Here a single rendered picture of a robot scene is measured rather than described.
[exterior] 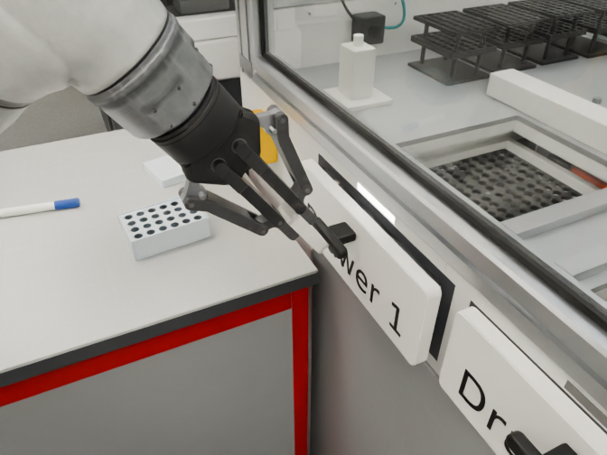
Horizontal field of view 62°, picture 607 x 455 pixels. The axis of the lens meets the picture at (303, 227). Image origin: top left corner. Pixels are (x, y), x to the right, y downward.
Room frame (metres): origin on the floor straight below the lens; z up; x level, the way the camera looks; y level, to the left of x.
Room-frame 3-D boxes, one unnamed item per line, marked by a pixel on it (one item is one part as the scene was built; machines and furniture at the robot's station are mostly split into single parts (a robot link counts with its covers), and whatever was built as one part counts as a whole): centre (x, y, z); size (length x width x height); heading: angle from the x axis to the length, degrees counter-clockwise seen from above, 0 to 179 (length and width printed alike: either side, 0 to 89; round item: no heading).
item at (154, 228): (0.65, 0.22, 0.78); 0.12 x 0.08 x 0.04; 121
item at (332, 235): (0.47, -0.04, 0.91); 0.07 x 0.04 x 0.01; 25
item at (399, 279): (0.48, -0.06, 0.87); 0.29 x 0.02 x 0.11; 25
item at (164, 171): (0.87, 0.24, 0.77); 0.13 x 0.09 x 0.02; 128
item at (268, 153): (0.77, 0.08, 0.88); 0.07 x 0.05 x 0.07; 25
